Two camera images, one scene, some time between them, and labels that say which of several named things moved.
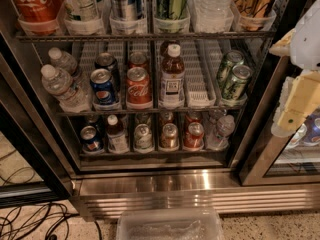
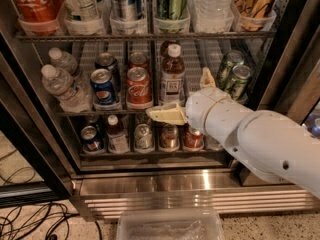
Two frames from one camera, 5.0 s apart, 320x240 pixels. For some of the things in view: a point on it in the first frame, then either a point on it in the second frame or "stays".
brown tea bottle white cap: (172, 80) stays
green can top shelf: (171, 1) stays
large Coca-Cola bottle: (38, 6) stays
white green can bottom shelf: (143, 139) stays
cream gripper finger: (282, 47) to (206, 79)
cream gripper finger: (302, 99) to (167, 114)
